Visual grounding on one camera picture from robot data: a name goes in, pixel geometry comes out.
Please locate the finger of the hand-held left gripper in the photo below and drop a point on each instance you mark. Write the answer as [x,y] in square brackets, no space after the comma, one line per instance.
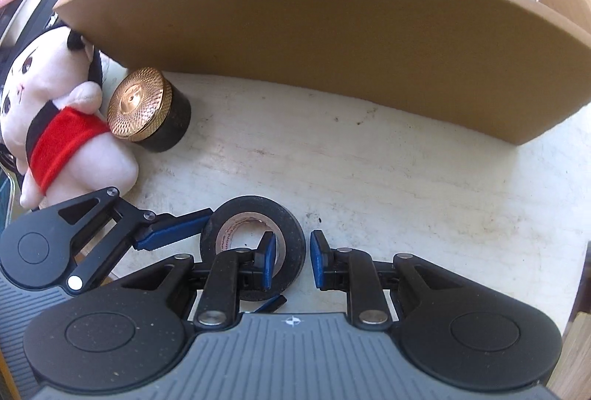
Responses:
[178,230]
[272,303]

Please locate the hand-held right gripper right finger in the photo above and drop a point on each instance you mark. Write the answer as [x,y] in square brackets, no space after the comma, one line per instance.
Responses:
[318,263]

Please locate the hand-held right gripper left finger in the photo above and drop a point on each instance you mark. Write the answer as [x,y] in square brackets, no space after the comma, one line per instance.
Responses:
[267,261]

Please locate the black tape roll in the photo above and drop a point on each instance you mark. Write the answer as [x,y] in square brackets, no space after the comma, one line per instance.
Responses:
[251,207]

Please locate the plush doll with black hair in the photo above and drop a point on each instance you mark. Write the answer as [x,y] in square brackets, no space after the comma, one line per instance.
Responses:
[92,159]

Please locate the brown cardboard box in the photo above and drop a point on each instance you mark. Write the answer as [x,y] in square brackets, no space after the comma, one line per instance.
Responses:
[323,35]

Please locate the white desktop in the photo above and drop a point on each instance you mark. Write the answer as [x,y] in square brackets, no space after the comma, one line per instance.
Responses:
[392,178]

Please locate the wooden board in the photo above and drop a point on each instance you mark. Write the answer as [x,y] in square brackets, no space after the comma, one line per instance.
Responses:
[579,358]

